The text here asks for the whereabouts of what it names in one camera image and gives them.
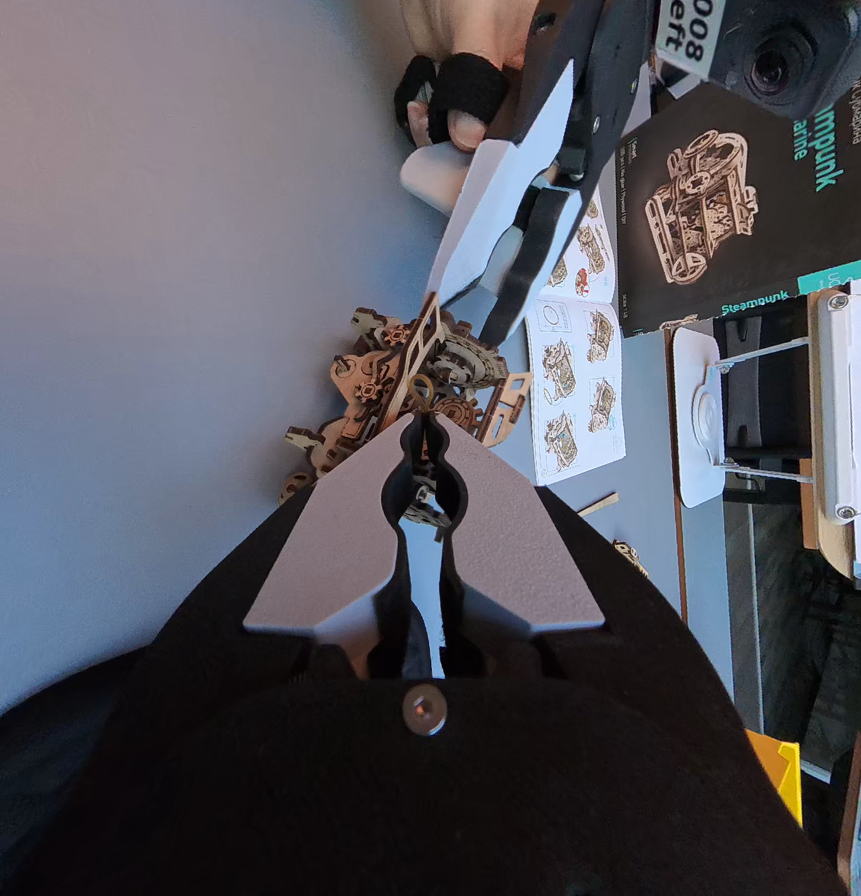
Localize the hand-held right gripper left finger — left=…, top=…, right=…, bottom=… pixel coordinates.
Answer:
left=243, top=412, right=421, bottom=680

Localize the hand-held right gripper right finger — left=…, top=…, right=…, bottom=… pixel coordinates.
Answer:
left=425, top=412, right=607, bottom=679

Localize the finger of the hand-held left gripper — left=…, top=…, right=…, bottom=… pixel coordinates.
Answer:
left=481, top=183, right=587, bottom=345
left=425, top=59, right=577, bottom=310

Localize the wooden mechanical model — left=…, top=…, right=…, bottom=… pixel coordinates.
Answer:
left=276, top=297, right=534, bottom=543

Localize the black model kit box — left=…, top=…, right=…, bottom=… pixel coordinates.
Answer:
left=616, top=84, right=861, bottom=338

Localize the person's left hand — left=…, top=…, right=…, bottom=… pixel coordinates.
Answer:
left=401, top=0, right=540, bottom=154

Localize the illustrated instruction booklet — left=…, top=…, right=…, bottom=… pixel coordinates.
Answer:
left=525, top=185, right=628, bottom=487

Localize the white document stand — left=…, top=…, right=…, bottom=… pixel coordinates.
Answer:
left=670, top=280, right=861, bottom=582

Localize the yellow plastic bin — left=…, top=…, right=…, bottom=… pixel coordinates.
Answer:
left=744, top=728, right=803, bottom=827

